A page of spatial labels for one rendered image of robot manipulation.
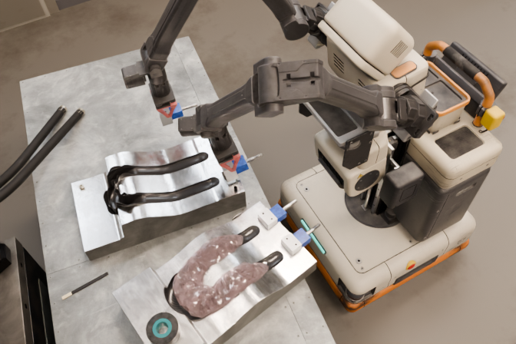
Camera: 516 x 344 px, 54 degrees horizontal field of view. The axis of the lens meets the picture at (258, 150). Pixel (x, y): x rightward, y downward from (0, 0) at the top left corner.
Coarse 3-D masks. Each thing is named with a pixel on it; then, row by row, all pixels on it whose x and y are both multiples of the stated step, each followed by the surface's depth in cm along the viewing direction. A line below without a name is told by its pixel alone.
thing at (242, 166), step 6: (240, 156) 154; (258, 156) 154; (228, 162) 152; (240, 162) 153; (246, 162) 154; (222, 168) 151; (240, 168) 152; (246, 168) 153; (228, 174) 152; (234, 174) 152; (228, 180) 153
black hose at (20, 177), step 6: (18, 174) 156; (24, 174) 157; (12, 180) 154; (18, 180) 155; (24, 180) 157; (6, 186) 152; (12, 186) 153; (18, 186) 155; (0, 192) 150; (6, 192) 151; (12, 192) 153; (0, 198) 150
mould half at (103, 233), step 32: (128, 160) 157; (160, 160) 162; (96, 192) 158; (128, 192) 149; (224, 192) 153; (96, 224) 151; (128, 224) 143; (160, 224) 150; (192, 224) 156; (96, 256) 150
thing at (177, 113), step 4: (192, 104) 169; (196, 104) 169; (164, 108) 166; (168, 108) 165; (176, 108) 167; (180, 108) 167; (184, 108) 168; (188, 108) 169; (168, 112) 164; (176, 112) 166; (180, 112) 167; (160, 116) 164; (164, 116) 165; (172, 116) 166; (176, 116) 167; (180, 116) 168; (164, 120) 166; (168, 120) 167; (172, 120) 167; (164, 124) 168
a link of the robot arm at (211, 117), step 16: (256, 64) 101; (256, 80) 102; (224, 96) 115; (240, 96) 106; (256, 96) 101; (208, 112) 123; (224, 112) 114; (240, 112) 112; (256, 112) 100; (272, 112) 97; (208, 128) 128
